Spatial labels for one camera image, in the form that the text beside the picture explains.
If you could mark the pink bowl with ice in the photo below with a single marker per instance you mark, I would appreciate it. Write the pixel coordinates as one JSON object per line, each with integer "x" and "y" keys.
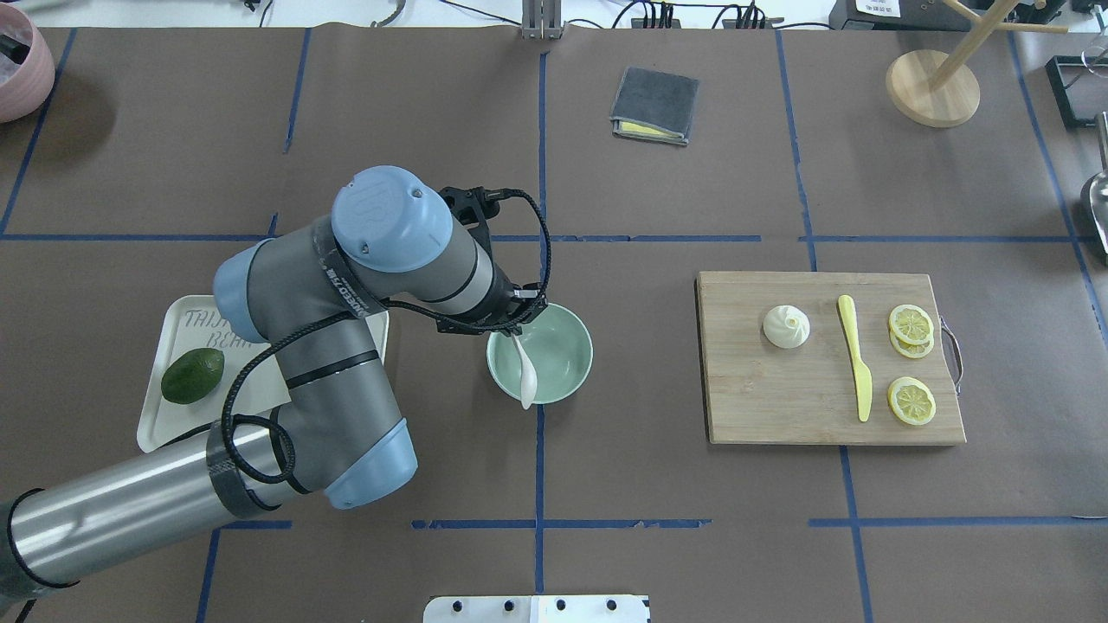
{"x": 25, "y": 85}

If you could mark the green avocado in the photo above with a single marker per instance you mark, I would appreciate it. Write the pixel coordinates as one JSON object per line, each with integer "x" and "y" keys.
{"x": 192, "y": 376}

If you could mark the yellow plastic knife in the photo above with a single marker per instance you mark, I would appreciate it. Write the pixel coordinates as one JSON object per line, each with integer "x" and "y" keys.
{"x": 863, "y": 378}

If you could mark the lemon slice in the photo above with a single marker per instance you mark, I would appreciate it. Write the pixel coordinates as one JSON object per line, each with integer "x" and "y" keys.
{"x": 912, "y": 351}
{"x": 911, "y": 324}
{"x": 911, "y": 401}

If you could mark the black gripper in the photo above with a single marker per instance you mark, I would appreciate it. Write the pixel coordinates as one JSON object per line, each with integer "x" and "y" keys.
{"x": 504, "y": 302}

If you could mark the white ceramic spoon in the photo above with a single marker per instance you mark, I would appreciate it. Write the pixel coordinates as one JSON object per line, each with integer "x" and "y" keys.
{"x": 528, "y": 383}

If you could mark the wine glass tray rack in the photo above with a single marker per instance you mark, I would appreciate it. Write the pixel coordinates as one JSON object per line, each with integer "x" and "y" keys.
{"x": 1080, "y": 95}

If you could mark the wooden cutting board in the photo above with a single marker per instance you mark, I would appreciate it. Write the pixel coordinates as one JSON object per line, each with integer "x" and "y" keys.
{"x": 757, "y": 393}

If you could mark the wooden mug tree stand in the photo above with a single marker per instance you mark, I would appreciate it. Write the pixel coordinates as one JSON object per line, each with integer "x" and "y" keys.
{"x": 937, "y": 89}

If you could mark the mint green bowl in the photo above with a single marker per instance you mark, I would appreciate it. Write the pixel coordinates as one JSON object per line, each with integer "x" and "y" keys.
{"x": 560, "y": 349}

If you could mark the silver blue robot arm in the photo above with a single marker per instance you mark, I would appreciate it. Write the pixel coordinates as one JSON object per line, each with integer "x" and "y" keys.
{"x": 314, "y": 411}

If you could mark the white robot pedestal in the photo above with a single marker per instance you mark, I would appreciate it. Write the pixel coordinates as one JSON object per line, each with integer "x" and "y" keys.
{"x": 620, "y": 607}

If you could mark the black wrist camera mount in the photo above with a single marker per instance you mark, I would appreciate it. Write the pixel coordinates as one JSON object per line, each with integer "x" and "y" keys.
{"x": 473, "y": 206}

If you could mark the aluminium frame post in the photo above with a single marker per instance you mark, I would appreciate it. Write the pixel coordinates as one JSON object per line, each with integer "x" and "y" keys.
{"x": 541, "y": 20}

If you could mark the white rectangular tray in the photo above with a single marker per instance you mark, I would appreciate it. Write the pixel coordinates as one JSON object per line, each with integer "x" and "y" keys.
{"x": 194, "y": 322}

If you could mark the grey folded cloth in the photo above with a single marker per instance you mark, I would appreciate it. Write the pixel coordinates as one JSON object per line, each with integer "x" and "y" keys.
{"x": 654, "y": 106}

